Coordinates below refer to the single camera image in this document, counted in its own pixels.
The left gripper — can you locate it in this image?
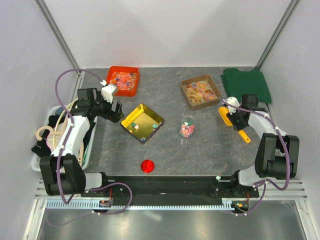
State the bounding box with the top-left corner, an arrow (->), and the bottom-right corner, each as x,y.
91,91 -> 124,124

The yellow plastic scoop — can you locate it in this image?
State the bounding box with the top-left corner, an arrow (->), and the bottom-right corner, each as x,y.
218,106 -> 251,144

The star candy tin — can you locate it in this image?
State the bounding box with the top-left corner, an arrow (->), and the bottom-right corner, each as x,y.
120,103 -> 165,145

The orange candy box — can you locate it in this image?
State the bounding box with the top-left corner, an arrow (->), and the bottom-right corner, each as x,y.
105,66 -> 140,97

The clear glass jar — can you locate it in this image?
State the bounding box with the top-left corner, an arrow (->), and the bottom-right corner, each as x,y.
179,116 -> 195,138

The red jar lid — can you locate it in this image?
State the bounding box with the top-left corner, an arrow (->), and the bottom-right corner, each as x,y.
140,159 -> 155,174

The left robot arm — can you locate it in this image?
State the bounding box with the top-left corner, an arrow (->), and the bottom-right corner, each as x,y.
39,84 -> 124,196

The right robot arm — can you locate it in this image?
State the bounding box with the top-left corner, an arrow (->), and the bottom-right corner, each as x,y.
226,94 -> 300,197

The green folded cloth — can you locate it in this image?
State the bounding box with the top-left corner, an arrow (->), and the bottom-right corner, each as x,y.
221,68 -> 272,104

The brown gummy candy box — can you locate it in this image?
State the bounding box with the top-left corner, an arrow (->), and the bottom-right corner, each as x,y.
180,74 -> 221,111

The white laundry basket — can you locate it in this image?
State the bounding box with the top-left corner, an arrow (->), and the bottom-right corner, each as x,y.
31,106 -> 98,172

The beige clothes hanger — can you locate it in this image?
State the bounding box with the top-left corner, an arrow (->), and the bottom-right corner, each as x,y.
34,99 -> 86,166

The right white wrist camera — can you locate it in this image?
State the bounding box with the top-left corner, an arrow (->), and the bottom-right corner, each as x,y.
220,96 -> 240,115

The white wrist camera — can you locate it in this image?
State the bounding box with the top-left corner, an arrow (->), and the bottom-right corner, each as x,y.
100,80 -> 118,104
220,96 -> 240,115

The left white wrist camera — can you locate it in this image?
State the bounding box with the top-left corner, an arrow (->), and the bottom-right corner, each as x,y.
100,80 -> 118,104

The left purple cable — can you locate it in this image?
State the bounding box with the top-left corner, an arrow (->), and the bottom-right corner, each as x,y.
44,68 -> 133,227

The purple cable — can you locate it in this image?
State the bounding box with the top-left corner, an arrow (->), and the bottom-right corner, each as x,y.
219,97 -> 293,217
44,68 -> 133,227

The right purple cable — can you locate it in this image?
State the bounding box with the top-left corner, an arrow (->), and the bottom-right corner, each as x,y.
219,97 -> 293,217

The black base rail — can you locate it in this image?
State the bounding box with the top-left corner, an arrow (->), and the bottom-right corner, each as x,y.
92,173 -> 259,199

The white cable duct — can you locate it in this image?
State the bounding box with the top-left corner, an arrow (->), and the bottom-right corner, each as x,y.
45,198 -> 251,211

